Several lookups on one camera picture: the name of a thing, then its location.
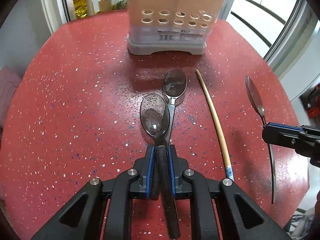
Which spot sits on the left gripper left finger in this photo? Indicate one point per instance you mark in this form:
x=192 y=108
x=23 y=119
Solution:
x=102 y=209

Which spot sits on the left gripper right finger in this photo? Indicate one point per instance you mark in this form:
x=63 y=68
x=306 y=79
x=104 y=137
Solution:
x=219 y=209

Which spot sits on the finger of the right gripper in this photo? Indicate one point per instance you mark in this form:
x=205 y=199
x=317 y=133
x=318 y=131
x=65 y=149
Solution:
x=304 y=128
x=303 y=143

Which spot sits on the dark-handled metal spoon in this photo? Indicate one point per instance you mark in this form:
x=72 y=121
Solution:
x=155 y=119

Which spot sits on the blue-patterned end chopstick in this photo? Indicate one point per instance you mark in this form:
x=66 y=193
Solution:
x=219 y=130

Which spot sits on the grey-handled spoon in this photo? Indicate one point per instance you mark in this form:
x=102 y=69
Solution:
x=174 y=86

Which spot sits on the white refrigerator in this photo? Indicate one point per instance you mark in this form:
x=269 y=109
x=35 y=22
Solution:
x=260 y=22

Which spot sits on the pink plastic stool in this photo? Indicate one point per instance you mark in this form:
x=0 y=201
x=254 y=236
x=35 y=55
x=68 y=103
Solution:
x=9 y=83

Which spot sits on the beige utensil holder caddy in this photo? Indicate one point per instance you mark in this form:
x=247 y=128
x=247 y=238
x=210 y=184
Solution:
x=171 y=25

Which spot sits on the yellow foil bag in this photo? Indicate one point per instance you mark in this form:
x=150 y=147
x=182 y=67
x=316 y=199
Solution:
x=80 y=8

